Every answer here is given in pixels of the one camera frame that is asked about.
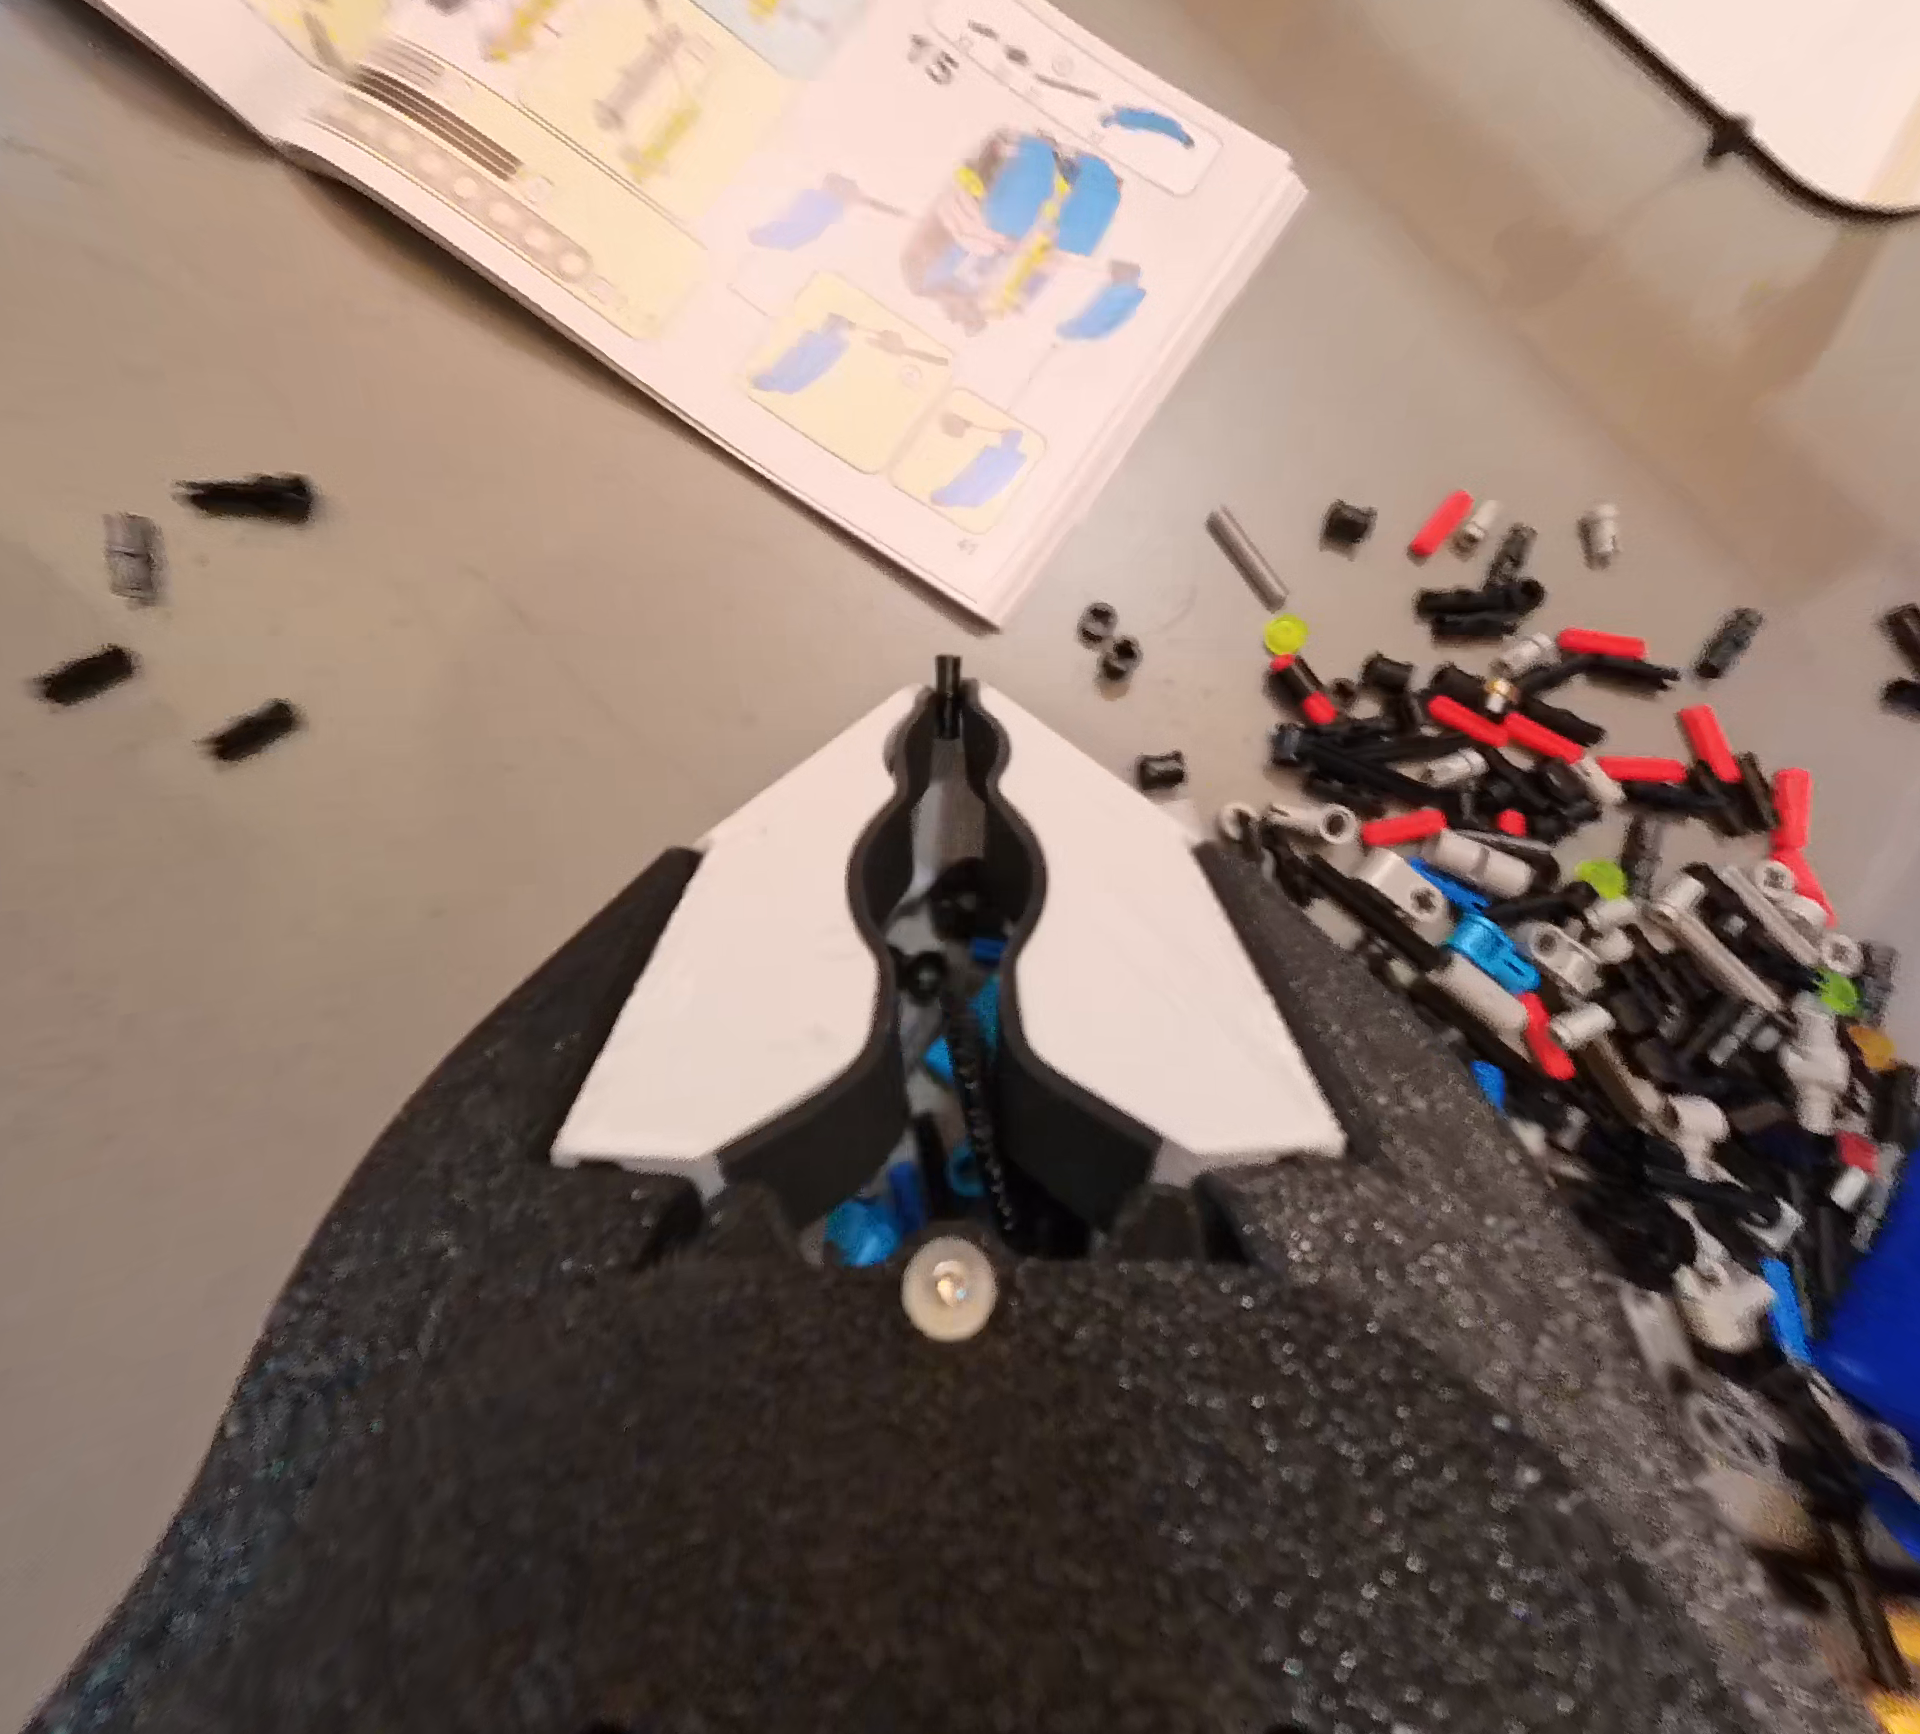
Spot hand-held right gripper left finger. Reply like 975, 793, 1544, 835
547, 685, 940, 1212

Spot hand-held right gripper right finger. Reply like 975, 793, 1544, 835
964, 681, 1348, 1195

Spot pile of building block parts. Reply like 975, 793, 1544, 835
1076, 488, 1920, 1722

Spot short black pin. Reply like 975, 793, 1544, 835
201, 699, 305, 764
32, 643, 140, 708
172, 470, 319, 529

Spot building instruction booklet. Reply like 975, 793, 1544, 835
0, 0, 1308, 634

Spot grey desk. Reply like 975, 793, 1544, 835
0, 0, 1920, 1734

